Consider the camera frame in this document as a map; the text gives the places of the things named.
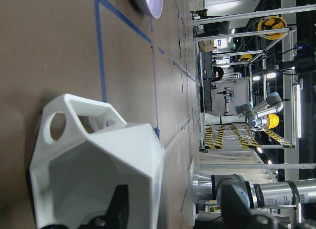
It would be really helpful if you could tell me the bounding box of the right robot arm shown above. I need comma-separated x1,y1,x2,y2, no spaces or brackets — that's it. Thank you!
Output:
192,171,316,209

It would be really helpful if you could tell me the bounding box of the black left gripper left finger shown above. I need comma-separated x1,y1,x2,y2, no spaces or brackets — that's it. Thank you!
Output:
81,185,129,229

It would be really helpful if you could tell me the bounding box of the lavender round plate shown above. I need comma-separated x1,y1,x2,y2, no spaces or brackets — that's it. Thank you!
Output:
129,0,163,19

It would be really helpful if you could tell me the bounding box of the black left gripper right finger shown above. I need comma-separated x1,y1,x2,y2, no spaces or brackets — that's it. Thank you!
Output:
220,185,274,229

